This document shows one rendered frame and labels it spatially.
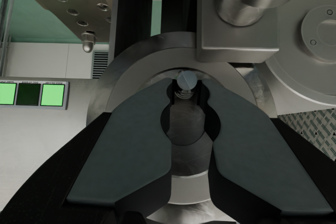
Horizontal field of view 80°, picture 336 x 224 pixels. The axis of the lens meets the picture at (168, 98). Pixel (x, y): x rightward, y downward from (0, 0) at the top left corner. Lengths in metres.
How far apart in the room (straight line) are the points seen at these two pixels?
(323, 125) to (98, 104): 0.26
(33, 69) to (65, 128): 3.05
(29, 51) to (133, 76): 3.55
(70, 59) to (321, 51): 3.25
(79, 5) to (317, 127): 0.44
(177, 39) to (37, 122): 0.47
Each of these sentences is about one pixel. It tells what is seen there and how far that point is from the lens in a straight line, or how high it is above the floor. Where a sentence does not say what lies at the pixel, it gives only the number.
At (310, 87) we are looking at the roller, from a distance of 0.20.
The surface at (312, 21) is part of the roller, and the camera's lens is 0.21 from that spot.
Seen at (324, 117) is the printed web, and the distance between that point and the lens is 0.31.
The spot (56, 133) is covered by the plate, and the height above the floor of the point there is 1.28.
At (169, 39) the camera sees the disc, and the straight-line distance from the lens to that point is 0.17.
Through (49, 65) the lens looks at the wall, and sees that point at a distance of 3.46.
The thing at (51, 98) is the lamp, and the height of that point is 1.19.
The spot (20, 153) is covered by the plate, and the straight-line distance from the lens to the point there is 0.61.
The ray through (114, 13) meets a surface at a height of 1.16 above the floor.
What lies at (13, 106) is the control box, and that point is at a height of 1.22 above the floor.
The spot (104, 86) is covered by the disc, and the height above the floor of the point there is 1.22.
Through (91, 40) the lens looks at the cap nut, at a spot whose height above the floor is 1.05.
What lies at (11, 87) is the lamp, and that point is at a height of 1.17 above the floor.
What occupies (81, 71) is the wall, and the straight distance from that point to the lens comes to 3.22.
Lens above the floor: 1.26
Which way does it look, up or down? 9 degrees down
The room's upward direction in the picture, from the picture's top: 178 degrees counter-clockwise
